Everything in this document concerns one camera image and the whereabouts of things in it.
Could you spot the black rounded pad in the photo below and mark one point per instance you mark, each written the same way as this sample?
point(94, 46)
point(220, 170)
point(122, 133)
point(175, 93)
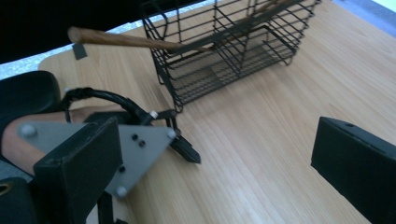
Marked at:
point(28, 90)

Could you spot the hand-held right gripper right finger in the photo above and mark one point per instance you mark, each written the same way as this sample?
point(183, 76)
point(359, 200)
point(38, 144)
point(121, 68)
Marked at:
point(358, 174)

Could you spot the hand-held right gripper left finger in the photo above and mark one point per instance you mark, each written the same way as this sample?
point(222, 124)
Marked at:
point(81, 174)

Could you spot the grey tape piece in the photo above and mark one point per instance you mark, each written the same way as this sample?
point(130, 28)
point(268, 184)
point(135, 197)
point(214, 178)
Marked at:
point(79, 51)

